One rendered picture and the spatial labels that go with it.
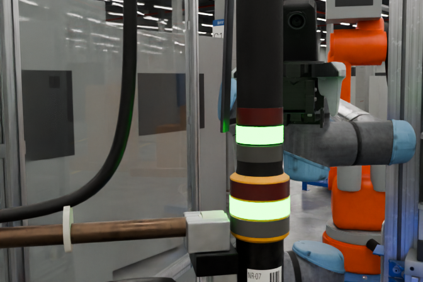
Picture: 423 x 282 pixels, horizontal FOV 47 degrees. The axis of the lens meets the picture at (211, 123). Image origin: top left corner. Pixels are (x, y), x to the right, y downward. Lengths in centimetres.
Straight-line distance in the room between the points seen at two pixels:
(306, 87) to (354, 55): 376
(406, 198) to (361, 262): 315
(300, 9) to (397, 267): 81
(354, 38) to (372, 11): 27
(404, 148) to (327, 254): 38
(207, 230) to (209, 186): 476
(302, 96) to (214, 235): 30
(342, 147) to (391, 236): 51
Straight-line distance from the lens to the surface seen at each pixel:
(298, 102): 61
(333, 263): 114
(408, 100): 121
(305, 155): 79
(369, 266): 439
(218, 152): 516
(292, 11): 63
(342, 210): 431
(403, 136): 85
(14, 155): 112
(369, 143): 83
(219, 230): 34
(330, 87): 56
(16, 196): 114
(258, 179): 34
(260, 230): 34
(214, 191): 518
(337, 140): 80
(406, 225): 126
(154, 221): 35
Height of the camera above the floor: 165
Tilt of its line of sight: 5 degrees down
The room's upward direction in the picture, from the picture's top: 1 degrees counter-clockwise
